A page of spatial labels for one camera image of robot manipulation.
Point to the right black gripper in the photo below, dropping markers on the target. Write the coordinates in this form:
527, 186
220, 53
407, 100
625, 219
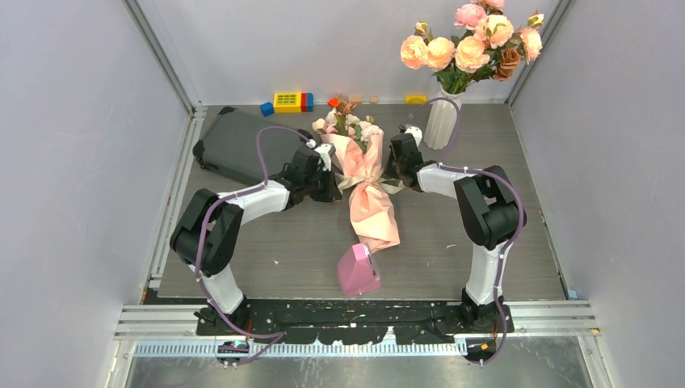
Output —
390, 171

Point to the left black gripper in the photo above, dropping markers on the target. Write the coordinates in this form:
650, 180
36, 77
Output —
330, 193

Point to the cream printed ribbon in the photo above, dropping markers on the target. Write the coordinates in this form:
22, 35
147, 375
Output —
389, 186

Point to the pink paper bouquet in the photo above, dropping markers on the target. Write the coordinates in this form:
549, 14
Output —
359, 151

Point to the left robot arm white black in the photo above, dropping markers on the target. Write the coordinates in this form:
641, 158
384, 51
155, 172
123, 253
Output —
206, 234

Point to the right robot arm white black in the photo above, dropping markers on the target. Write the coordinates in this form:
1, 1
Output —
491, 211

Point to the white ribbed vase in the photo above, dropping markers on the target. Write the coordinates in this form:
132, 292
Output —
442, 120

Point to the peach pink flowers in vase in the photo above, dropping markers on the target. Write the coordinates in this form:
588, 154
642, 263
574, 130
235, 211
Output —
490, 47

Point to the small yellow toy block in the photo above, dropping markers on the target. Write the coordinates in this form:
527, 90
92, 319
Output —
415, 99

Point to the red blue toy block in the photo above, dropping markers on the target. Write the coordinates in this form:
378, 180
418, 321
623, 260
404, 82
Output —
306, 102

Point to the dark grey hard case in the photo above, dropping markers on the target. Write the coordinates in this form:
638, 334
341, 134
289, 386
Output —
228, 148

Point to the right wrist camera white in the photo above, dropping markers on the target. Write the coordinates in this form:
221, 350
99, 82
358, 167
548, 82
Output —
414, 131

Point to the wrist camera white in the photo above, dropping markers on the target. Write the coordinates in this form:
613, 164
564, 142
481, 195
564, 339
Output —
326, 152
414, 131

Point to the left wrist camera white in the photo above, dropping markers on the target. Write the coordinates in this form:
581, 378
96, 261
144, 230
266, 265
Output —
326, 152

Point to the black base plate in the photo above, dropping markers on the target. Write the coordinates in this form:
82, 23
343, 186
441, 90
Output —
352, 322

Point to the aluminium frame rail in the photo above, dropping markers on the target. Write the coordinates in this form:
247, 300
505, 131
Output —
168, 331

